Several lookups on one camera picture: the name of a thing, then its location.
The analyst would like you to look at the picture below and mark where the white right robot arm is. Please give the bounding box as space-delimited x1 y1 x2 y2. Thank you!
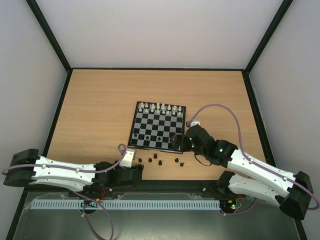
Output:
169 123 313 220

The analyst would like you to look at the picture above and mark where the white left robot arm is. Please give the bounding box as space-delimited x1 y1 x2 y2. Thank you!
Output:
2 148 144 196

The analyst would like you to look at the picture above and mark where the black and silver chessboard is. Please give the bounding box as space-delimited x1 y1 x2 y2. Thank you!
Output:
127 101 187 154

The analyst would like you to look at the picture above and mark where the light blue slotted cable duct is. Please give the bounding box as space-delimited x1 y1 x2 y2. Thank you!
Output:
30 199 221 211

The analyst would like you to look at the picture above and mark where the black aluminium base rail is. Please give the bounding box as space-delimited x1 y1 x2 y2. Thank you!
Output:
26 178 291 198

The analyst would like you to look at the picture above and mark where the black cage frame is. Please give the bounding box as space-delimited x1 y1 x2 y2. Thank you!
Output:
0 0 320 240

